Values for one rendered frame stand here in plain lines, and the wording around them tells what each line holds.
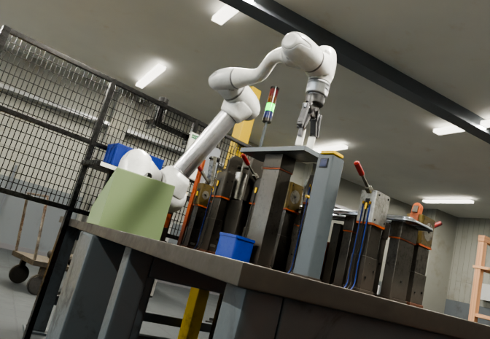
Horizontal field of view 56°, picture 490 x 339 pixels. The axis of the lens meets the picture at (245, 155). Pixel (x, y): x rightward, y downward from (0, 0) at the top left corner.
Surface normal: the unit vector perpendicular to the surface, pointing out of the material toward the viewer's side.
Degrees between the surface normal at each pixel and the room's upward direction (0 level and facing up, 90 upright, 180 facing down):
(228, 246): 90
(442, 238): 90
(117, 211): 90
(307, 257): 90
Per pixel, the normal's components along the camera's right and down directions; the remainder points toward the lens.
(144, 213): 0.53, -0.07
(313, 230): -0.71, -0.33
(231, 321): -0.85, -0.32
